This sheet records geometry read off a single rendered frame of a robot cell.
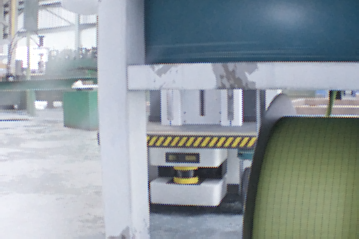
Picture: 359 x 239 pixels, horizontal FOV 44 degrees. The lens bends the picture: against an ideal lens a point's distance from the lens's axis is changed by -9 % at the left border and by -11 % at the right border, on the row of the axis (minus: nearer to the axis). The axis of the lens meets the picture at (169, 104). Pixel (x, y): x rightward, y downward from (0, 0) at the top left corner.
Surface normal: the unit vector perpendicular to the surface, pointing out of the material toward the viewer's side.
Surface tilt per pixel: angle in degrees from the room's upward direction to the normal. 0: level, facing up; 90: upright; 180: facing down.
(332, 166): 51
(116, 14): 90
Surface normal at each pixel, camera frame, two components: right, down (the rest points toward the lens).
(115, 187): -0.46, 0.06
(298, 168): -0.39, -0.54
